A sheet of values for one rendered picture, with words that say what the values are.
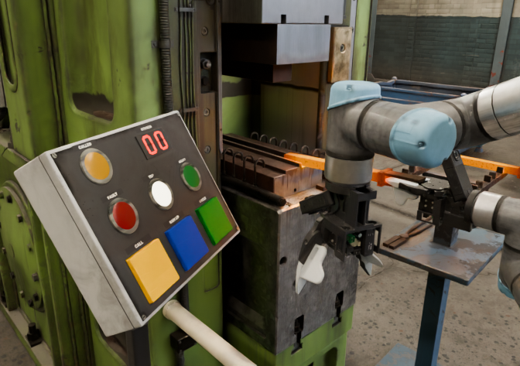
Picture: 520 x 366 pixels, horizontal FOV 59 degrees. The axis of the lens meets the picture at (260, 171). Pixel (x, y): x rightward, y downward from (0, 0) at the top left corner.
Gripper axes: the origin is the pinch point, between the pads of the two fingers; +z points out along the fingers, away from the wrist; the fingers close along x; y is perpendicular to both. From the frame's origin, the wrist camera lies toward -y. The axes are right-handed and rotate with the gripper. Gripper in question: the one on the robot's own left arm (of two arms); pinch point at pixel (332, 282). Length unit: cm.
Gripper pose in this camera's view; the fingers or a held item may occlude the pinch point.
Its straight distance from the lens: 84.6
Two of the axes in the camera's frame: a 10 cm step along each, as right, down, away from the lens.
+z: -0.1, 9.5, 3.2
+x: 9.0, -1.2, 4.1
